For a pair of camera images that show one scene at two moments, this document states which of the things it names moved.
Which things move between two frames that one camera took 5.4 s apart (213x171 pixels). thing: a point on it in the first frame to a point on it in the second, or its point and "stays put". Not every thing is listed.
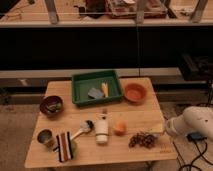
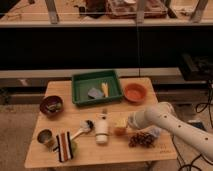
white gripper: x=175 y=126 to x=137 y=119
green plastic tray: x=94 y=88 stays put
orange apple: x=120 y=128 stays put
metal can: x=45 y=137 stays put
